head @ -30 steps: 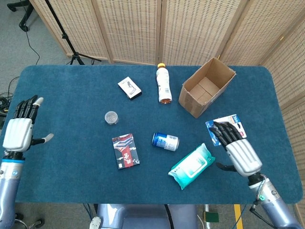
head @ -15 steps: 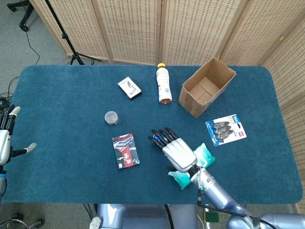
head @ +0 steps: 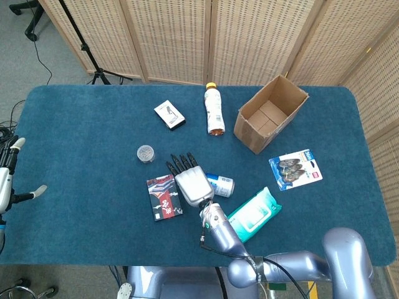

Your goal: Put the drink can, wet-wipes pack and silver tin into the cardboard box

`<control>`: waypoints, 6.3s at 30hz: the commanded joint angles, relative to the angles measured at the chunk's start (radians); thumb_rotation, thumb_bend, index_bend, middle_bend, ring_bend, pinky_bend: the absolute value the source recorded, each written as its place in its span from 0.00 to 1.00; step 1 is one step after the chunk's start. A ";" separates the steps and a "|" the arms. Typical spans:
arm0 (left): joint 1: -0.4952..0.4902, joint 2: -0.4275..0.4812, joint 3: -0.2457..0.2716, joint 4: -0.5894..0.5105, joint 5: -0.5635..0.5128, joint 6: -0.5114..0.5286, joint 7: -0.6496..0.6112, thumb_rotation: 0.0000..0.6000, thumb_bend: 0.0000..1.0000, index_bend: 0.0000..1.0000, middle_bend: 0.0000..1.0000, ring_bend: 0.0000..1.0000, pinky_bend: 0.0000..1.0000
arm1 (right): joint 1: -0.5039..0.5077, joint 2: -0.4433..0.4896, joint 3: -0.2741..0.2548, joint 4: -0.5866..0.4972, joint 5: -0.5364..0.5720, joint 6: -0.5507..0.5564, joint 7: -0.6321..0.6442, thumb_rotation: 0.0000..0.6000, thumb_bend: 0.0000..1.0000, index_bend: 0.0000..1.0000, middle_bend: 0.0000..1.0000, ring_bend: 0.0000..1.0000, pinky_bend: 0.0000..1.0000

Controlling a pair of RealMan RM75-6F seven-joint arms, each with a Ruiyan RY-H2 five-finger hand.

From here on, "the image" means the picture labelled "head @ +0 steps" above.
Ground open brown cardboard box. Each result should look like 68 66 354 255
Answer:
233 74 310 155

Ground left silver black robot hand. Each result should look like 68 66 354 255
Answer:
0 137 48 216

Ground blue soda can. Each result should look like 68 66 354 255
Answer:
204 173 235 199

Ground wicker folding screen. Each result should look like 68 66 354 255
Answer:
39 0 399 225

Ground red black card pack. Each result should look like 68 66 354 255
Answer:
146 173 184 222

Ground white bottle with yellow cap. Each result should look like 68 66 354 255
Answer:
203 82 226 137

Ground black caster wheels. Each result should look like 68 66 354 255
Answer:
0 278 59 299

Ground blue carpet table mat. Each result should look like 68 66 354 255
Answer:
0 84 397 268

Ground black office chair base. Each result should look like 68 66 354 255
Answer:
9 0 44 42

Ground grey-blue robot torso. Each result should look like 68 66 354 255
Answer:
117 265 259 299

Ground black floor cable bundle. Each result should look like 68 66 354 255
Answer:
0 99 26 147

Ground blue blister pack card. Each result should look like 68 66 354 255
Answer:
268 148 324 192

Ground teal wet wipes pack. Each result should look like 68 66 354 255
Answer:
226 186 282 244

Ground small white black box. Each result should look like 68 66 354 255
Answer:
153 99 186 131

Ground black tripod stand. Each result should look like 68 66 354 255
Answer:
57 0 133 85

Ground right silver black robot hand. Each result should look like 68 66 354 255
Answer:
165 151 215 209

